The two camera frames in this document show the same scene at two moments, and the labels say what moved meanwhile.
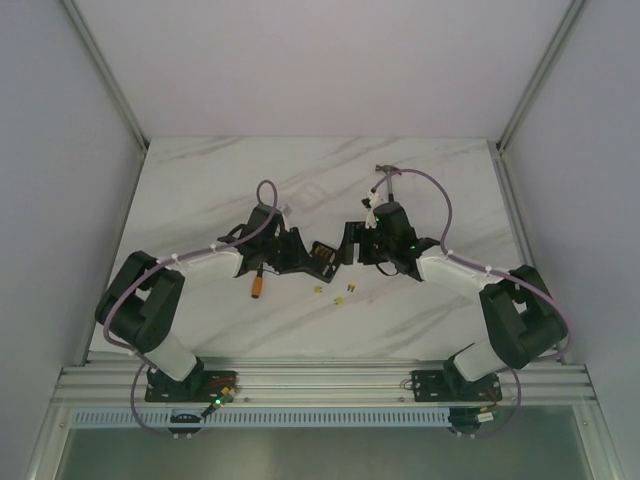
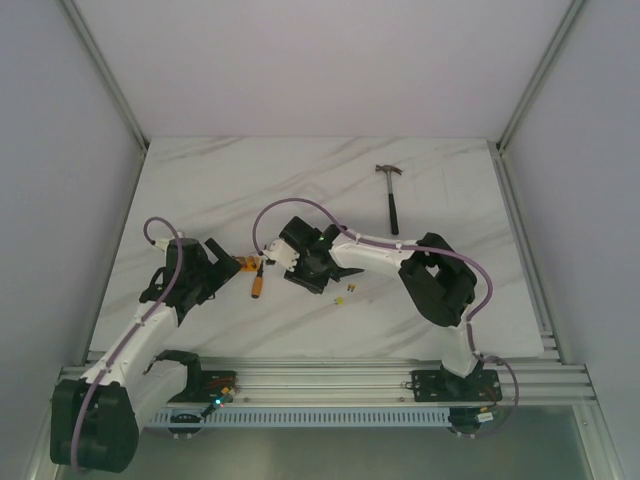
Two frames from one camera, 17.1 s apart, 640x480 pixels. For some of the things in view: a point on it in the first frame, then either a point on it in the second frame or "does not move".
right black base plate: [449, 386] does not move
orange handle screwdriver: [258, 282] does not move
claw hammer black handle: [388, 169] does not move
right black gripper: [363, 256] → [317, 285]
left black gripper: [291, 250] → [220, 267]
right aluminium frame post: [497, 149] does not move
